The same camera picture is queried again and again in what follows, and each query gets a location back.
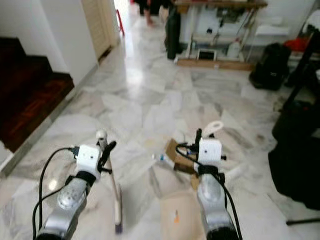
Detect brown cardboard box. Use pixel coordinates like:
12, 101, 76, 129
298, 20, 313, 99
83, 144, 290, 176
164, 138, 201, 176

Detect red plastic stool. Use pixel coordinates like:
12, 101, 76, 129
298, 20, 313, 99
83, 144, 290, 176
116, 8, 125, 37

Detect round black bin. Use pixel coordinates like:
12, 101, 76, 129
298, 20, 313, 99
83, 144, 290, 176
272, 100, 320, 146

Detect person in dark clothes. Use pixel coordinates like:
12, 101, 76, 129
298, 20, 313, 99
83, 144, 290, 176
132, 0, 173, 27

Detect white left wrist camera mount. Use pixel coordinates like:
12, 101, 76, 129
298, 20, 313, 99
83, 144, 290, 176
76, 144, 102, 174

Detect beige long-handled dustpan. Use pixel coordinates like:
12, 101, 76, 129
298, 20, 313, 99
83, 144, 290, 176
161, 120, 225, 240

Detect tall black cylinder bag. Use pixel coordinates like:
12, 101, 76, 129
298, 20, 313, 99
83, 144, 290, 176
165, 7, 182, 61

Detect white plastic jug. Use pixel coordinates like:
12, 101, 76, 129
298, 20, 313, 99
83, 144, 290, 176
226, 39, 242, 60

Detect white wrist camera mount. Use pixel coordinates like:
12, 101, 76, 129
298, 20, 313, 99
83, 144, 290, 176
198, 138, 224, 167
76, 144, 102, 174

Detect long wooden plank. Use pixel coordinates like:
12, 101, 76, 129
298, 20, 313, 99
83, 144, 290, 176
176, 58, 256, 71

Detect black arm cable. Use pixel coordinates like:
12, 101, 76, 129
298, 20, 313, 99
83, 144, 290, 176
31, 146, 81, 240
216, 171, 244, 240

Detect white wire rack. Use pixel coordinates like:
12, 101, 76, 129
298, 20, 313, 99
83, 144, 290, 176
247, 22, 292, 61

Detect broom with pale handle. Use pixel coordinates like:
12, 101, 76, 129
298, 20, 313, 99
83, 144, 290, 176
96, 130, 124, 235

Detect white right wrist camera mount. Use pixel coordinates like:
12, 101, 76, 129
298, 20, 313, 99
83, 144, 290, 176
198, 138, 224, 167

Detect black vacuum cleaner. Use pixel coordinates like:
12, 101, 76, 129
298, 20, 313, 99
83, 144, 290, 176
249, 42, 292, 91

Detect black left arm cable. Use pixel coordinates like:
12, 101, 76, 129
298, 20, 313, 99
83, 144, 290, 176
31, 146, 81, 240

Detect red bag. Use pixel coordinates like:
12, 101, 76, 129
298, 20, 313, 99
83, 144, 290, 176
284, 36, 312, 53

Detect dark wooden stairs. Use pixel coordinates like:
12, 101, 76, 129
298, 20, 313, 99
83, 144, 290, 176
0, 36, 75, 153

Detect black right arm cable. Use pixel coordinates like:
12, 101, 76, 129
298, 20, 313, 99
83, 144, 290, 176
216, 171, 244, 240

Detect black metal bar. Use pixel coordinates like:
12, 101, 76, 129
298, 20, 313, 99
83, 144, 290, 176
286, 217, 320, 225

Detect white framed tablet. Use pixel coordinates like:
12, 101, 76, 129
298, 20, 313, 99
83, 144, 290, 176
197, 49, 218, 62

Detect black table frame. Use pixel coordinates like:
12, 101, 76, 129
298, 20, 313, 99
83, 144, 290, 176
284, 30, 320, 108

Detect beige louvered door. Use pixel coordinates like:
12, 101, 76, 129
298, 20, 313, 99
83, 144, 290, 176
81, 0, 118, 60

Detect white desk with wooden top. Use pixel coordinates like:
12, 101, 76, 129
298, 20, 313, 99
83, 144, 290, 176
172, 0, 268, 63

